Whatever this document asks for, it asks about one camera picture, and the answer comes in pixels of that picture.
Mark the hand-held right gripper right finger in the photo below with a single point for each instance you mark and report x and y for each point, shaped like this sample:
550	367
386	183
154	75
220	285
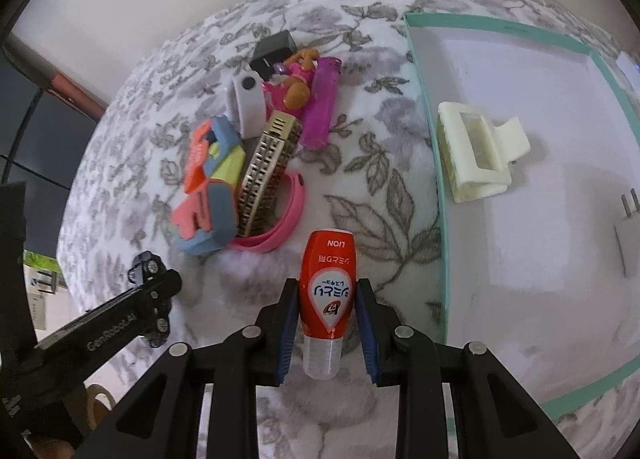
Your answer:
367	339

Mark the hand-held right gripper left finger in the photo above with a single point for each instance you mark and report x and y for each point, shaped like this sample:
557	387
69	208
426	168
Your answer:
285	339

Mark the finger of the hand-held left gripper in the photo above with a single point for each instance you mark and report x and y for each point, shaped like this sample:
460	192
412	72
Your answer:
161	325
146	266

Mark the red squeeze bottle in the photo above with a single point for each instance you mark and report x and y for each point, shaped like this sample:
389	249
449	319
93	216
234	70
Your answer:
326	289

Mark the orange blue block toy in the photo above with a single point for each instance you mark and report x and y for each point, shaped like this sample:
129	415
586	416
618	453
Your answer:
215	199

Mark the pink wristband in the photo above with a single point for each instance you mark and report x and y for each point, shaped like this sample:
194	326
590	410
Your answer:
292	204

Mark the gold hair clip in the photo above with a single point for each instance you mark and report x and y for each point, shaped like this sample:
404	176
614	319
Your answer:
265	169

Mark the teal cardboard box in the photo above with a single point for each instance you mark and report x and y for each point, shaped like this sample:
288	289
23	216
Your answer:
525	264

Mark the white smartwatch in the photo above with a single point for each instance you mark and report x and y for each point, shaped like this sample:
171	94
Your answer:
247	99

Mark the cream hair claw clip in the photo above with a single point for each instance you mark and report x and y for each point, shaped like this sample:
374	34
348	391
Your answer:
480	154

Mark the pink doll toy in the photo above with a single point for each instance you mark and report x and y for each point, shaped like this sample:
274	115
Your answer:
295	89

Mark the magenta lighter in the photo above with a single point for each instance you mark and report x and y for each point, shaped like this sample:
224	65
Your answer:
320	109

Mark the black charger block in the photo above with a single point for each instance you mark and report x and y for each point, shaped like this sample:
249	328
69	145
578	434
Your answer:
275	51

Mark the white charger plug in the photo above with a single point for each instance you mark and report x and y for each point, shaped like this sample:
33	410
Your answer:
629	244

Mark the green white carton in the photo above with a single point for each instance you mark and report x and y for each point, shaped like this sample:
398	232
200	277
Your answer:
42	294

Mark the floral blanket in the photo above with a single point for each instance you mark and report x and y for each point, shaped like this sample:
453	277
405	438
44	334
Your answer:
360	179

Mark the dark cabinet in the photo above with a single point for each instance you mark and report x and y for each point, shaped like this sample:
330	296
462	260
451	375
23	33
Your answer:
30	129

